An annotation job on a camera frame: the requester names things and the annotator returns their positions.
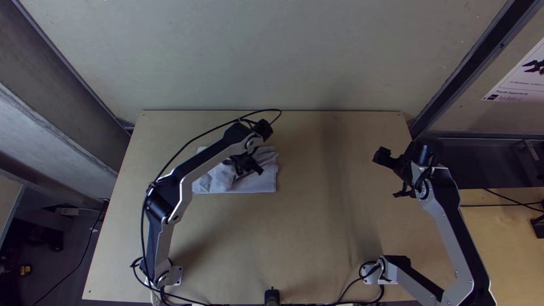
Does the white t-shirt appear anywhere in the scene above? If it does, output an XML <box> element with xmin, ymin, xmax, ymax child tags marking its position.
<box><xmin>192</xmin><ymin>145</ymin><xmax>279</xmax><ymax>196</ymax></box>

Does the white printed poster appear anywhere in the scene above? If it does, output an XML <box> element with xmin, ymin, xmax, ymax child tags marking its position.
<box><xmin>481</xmin><ymin>37</ymin><xmax>544</xmax><ymax>104</ymax></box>

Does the black cable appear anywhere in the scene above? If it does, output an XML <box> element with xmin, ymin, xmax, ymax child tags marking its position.
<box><xmin>460</xmin><ymin>203</ymin><xmax>534</xmax><ymax>209</ymax></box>
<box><xmin>140</xmin><ymin>108</ymin><xmax>283</xmax><ymax>273</ymax></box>
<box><xmin>483</xmin><ymin>188</ymin><xmax>544</xmax><ymax>213</ymax></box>
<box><xmin>129</xmin><ymin>256</ymin><xmax>266</xmax><ymax>306</ymax></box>
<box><xmin>30</xmin><ymin>198</ymin><xmax>109</xmax><ymax>306</ymax></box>
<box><xmin>333</xmin><ymin>260</ymin><xmax>386</xmax><ymax>306</ymax></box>

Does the black camera post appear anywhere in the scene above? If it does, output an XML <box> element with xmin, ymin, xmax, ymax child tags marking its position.
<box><xmin>263</xmin><ymin>288</ymin><xmax>282</xmax><ymax>306</ymax></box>

